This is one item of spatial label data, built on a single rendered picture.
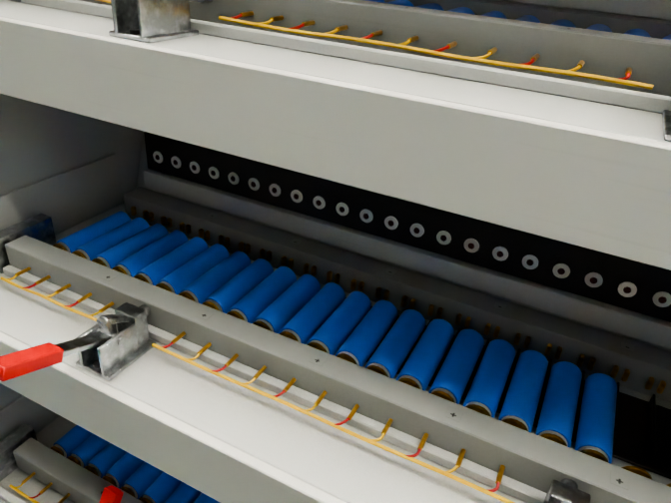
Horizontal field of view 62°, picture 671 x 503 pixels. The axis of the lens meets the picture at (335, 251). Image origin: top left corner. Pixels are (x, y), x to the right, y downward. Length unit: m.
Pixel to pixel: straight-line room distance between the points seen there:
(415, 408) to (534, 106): 0.16
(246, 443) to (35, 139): 0.30
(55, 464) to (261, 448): 0.27
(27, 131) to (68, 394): 0.21
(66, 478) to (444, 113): 0.43
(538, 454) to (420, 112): 0.18
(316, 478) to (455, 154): 0.18
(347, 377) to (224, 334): 0.08
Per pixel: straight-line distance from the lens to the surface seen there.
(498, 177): 0.23
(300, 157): 0.27
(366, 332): 0.36
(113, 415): 0.37
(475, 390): 0.34
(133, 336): 0.37
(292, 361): 0.33
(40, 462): 0.55
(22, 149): 0.50
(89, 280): 0.42
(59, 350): 0.34
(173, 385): 0.35
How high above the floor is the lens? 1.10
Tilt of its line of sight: 14 degrees down
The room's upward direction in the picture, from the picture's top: 12 degrees clockwise
